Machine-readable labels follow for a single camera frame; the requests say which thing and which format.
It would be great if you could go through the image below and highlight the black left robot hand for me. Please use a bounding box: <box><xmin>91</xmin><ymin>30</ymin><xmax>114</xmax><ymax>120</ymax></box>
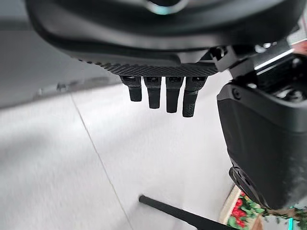
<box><xmin>24</xmin><ymin>0</ymin><xmax>307</xmax><ymax>210</ymax></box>

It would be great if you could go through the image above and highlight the black table leg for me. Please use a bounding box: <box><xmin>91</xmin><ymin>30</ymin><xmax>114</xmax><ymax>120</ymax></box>
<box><xmin>139</xmin><ymin>195</ymin><xmax>233</xmax><ymax>230</ymax></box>

